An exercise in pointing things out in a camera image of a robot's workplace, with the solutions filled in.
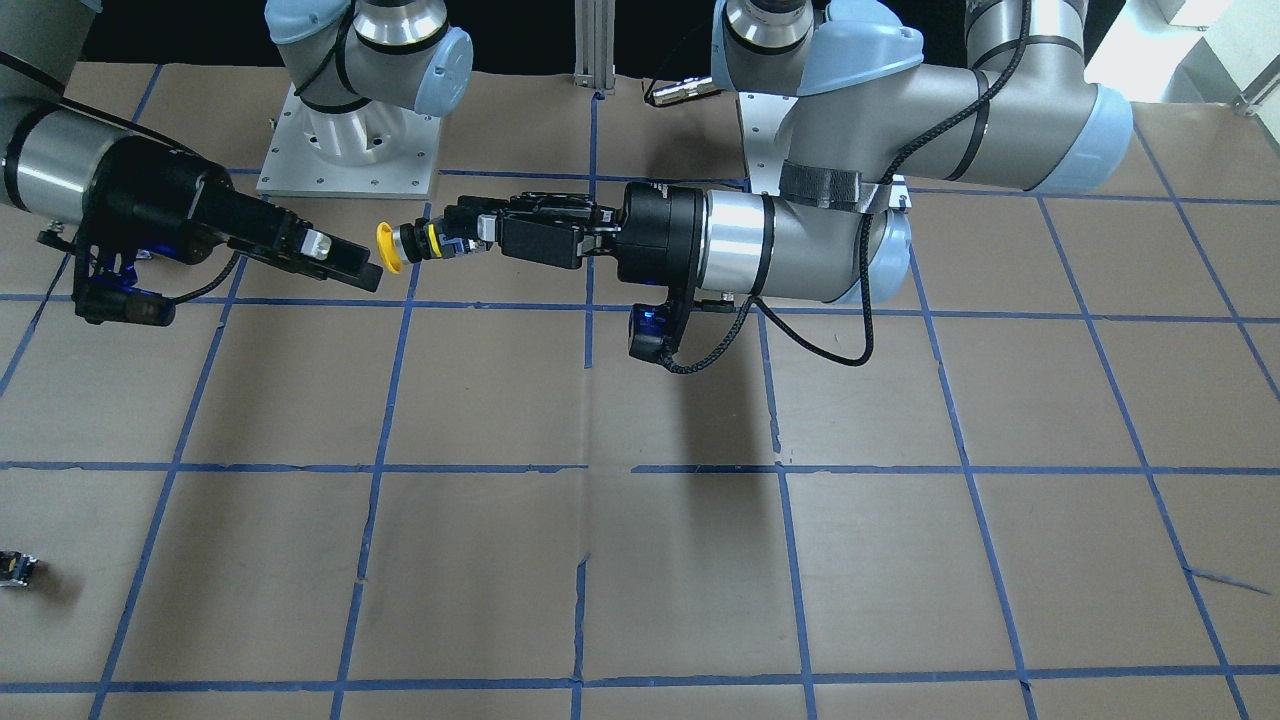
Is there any aluminium frame post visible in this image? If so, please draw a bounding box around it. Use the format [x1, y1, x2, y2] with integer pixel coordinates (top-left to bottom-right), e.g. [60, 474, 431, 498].
[573, 0, 616, 94]

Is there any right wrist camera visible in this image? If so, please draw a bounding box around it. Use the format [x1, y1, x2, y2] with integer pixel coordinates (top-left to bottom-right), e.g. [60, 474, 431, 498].
[37, 223, 239, 327]

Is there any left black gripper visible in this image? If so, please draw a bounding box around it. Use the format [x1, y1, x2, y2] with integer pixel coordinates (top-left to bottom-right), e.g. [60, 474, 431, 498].
[440, 182, 707, 286]

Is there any yellow push button switch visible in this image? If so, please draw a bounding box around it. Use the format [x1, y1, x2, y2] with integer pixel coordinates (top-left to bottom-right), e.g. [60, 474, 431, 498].
[375, 218, 465, 274]

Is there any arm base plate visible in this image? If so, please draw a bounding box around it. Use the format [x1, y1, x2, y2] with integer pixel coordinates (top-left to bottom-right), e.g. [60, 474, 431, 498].
[257, 88, 443, 200]
[739, 92, 913, 215]

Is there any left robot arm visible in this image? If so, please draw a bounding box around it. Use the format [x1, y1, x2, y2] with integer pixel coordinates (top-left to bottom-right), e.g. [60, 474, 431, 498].
[435, 1, 1133, 302]

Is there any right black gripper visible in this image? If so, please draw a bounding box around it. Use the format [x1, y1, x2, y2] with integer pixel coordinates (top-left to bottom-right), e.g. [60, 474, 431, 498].
[84, 136, 383, 293]

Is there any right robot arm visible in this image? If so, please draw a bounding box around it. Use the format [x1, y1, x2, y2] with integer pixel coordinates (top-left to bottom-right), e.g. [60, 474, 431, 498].
[3, 1, 381, 313]

